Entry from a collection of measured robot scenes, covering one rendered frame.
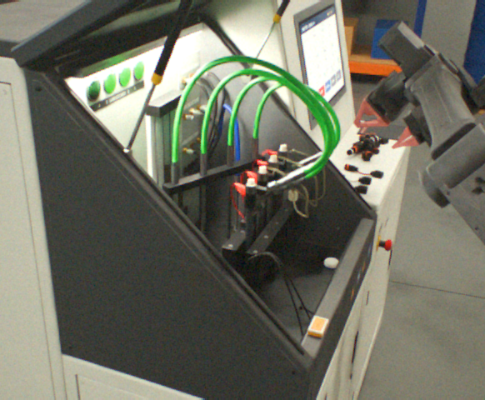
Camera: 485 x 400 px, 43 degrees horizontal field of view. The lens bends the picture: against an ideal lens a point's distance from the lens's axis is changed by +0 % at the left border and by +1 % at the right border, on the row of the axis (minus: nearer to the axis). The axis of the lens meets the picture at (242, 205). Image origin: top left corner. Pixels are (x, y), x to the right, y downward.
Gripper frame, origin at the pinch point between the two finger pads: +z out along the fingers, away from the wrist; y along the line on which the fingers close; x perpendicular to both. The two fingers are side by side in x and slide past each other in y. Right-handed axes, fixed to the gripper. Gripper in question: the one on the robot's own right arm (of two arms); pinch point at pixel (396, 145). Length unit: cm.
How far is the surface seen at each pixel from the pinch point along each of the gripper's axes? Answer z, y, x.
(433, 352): 89, -88, -93
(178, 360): 39, -13, 53
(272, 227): 36.9, -1.6, 9.2
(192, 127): 50, 34, 1
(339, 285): 21.6, -20.4, 17.3
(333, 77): 38, 29, -58
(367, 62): 227, 76, -457
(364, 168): 36, -2, -42
